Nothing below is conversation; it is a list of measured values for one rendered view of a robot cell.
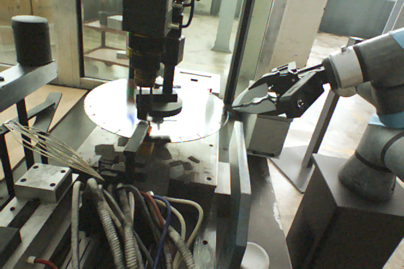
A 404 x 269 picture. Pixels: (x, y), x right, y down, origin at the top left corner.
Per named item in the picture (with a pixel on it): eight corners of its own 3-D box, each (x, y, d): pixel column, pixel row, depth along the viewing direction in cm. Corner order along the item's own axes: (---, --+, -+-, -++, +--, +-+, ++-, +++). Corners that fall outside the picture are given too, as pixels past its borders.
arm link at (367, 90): (394, 96, 66) (386, 54, 61) (433, 119, 56) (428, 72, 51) (361, 111, 67) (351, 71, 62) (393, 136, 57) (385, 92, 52)
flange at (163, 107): (127, 96, 69) (128, 86, 67) (168, 91, 75) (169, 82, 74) (147, 117, 61) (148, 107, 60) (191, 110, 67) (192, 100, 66)
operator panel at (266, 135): (241, 114, 116) (249, 80, 109) (268, 119, 116) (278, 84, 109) (246, 154, 91) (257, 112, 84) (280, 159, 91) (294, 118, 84)
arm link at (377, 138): (383, 145, 88) (403, 106, 82) (415, 173, 76) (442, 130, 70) (347, 143, 86) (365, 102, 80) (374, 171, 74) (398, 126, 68)
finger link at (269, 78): (254, 99, 62) (293, 87, 59) (253, 102, 61) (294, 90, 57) (246, 80, 61) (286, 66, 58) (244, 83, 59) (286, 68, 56)
